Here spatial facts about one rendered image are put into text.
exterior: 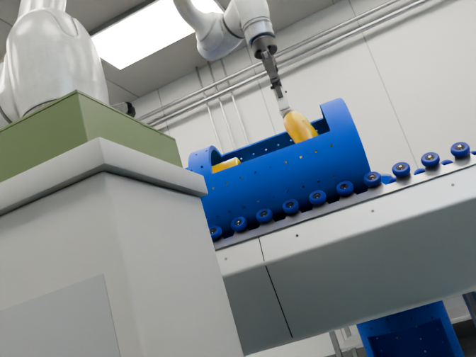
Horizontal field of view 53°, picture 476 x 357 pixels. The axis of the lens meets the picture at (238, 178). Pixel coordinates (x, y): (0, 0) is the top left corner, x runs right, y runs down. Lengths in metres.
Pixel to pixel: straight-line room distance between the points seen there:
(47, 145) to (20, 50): 0.25
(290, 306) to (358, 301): 0.17
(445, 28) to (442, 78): 0.49
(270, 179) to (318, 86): 3.71
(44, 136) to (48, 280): 0.20
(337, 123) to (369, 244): 0.32
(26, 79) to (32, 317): 0.39
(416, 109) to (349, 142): 3.51
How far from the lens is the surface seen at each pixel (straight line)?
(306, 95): 4.94
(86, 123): 0.68
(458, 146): 1.31
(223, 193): 1.29
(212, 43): 1.58
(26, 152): 0.74
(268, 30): 1.47
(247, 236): 1.28
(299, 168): 1.26
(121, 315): 0.62
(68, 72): 0.86
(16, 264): 0.72
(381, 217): 1.23
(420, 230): 1.24
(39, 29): 0.92
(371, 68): 4.92
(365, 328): 1.62
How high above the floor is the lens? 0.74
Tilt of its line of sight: 15 degrees up
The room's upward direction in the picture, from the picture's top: 17 degrees counter-clockwise
